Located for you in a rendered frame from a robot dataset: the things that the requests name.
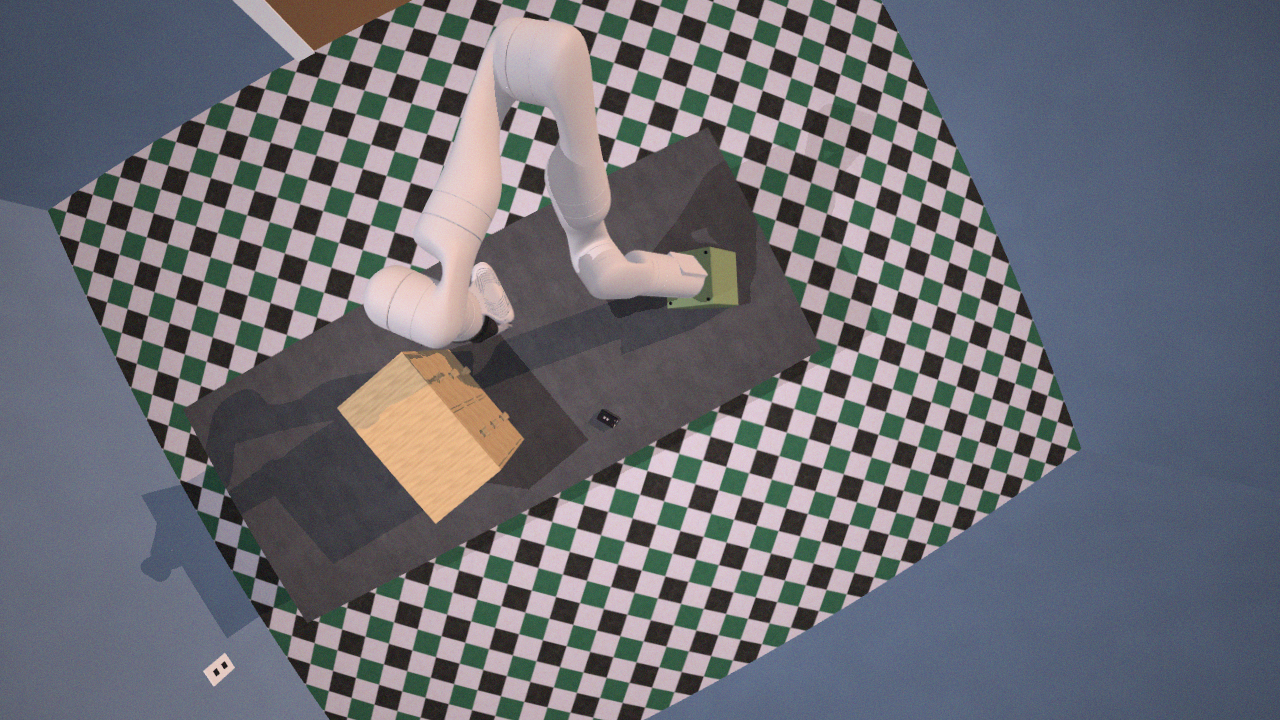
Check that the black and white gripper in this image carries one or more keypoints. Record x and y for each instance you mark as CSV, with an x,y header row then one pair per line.
x,y
488,298

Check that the light wooden chest of drawers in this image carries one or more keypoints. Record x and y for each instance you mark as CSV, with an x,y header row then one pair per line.
x,y
419,438

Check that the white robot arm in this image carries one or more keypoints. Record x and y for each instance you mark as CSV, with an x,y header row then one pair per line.
x,y
547,64

